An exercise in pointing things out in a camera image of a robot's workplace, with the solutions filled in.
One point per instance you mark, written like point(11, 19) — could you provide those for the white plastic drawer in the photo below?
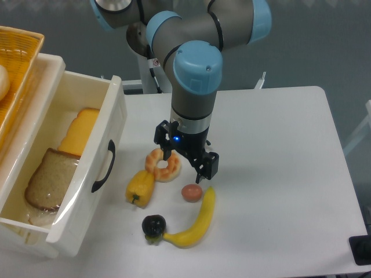
point(66, 228)

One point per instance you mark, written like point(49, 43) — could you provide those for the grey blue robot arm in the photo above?
point(190, 54)

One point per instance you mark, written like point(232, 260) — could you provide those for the yellow banana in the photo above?
point(199, 228)

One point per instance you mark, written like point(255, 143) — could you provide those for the white drawer cabinet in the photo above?
point(45, 77)

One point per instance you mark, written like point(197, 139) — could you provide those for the white bun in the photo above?
point(4, 82)

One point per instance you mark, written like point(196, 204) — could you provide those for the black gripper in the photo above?
point(191, 146)

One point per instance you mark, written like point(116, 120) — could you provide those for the glazed donut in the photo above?
point(162, 174)

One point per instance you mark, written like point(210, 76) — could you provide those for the yellow woven basket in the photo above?
point(19, 50)

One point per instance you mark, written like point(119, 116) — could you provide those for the brown egg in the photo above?
point(191, 192)

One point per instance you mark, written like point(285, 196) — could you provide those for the yellow bell pepper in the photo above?
point(140, 188)

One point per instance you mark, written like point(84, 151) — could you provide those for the dark purple mangosteen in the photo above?
point(153, 226)

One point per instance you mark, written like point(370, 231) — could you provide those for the black device at edge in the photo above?
point(360, 247)

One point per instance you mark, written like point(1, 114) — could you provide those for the brown bread slice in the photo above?
point(49, 183)

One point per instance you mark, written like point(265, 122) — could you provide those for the white frame at right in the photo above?
point(359, 133)

